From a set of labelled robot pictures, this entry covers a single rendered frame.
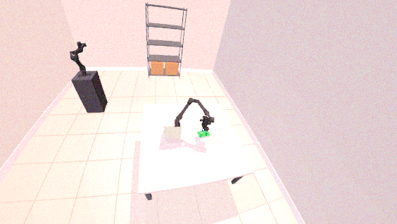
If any green circuit board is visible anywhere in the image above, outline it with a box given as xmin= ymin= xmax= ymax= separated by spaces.
xmin=197 ymin=130 xmax=210 ymax=138

